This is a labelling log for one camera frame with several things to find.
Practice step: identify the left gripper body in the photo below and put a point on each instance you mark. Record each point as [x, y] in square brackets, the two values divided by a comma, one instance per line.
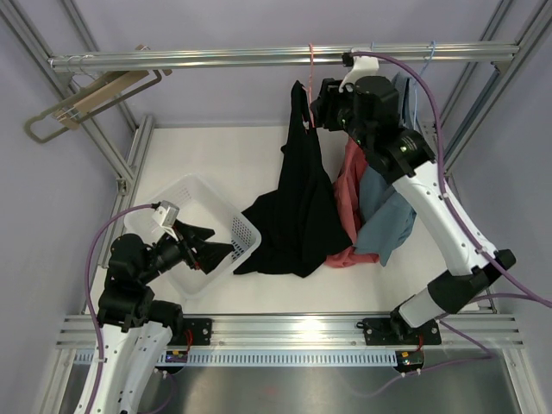
[169, 253]

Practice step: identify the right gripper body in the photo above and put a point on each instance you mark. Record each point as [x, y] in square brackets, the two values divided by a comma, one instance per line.
[336, 107]

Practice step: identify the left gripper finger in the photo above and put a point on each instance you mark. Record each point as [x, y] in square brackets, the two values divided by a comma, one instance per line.
[189, 232]
[210, 254]

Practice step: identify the pink wire hanger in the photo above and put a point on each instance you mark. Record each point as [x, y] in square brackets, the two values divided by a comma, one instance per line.
[310, 85]

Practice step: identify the red t shirt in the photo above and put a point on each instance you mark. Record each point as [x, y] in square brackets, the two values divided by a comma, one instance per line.
[346, 191]

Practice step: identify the black t shirt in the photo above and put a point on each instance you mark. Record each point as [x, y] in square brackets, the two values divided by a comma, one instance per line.
[298, 222]

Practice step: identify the blue t shirt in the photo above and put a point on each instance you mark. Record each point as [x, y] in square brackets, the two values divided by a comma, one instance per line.
[385, 217]

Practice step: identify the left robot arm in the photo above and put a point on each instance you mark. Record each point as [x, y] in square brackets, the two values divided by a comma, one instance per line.
[132, 327]

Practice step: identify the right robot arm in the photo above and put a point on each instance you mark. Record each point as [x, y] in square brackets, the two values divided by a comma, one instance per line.
[472, 262]

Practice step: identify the wooden hanger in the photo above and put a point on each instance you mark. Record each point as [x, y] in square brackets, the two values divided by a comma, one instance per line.
[103, 93]

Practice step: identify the olive flat hanger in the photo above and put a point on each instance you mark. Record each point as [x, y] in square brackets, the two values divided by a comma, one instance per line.
[44, 128]

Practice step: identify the white laundry basket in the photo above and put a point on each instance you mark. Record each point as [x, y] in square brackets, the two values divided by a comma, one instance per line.
[202, 205]

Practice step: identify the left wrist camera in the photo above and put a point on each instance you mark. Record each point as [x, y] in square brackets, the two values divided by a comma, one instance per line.
[165, 215]

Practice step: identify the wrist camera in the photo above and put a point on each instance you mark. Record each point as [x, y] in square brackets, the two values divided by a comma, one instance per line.
[165, 215]
[360, 66]

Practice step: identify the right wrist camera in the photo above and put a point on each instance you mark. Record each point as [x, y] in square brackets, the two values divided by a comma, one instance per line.
[360, 66]

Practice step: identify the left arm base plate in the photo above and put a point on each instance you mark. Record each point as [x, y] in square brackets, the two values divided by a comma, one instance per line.
[195, 331]

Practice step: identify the white slotted cable duct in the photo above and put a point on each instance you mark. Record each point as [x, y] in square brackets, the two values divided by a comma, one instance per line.
[280, 358]

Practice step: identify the aluminium hanging rail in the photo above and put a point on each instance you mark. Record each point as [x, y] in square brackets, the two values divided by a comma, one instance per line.
[492, 51]

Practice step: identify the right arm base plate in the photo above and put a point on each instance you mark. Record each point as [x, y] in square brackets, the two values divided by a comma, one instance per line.
[379, 331]

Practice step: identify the front aluminium rail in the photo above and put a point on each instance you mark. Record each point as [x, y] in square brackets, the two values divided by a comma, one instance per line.
[339, 331]

